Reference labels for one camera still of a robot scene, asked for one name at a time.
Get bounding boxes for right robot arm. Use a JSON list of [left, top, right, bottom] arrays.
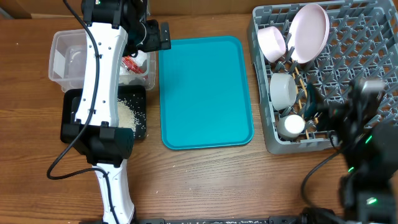
[[297, 80, 397, 223]]

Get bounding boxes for black plastic tray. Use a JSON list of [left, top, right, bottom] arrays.
[[61, 85, 147, 141]]

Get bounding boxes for pile of rice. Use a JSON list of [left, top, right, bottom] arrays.
[[118, 93, 147, 140]]

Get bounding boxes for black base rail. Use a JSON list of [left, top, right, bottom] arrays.
[[131, 215, 335, 224]]

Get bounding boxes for teal serving tray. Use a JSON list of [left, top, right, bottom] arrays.
[[159, 35, 254, 150]]

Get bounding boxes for white round plate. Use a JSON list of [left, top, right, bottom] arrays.
[[287, 3, 330, 63]]

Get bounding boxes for clear plastic bin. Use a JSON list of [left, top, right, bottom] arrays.
[[49, 29, 157, 92]]

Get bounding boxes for grey dishwasher rack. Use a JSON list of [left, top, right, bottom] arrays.
[[248, 1, 397, 154]]

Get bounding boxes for white bowl with rice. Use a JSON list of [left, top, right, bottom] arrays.
[[270, 73, 297, 111]]

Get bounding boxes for white napkin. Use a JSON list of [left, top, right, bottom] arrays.
[[119, 50, 149, 85]]

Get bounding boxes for red snack wrapper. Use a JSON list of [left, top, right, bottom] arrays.
[[121, 56, 144, 74]]

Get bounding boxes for cream paper cup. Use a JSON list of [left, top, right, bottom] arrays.
[[277, 114, 305, 140]]

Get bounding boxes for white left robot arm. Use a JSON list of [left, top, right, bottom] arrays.
[[47, 1, 171, 223]]

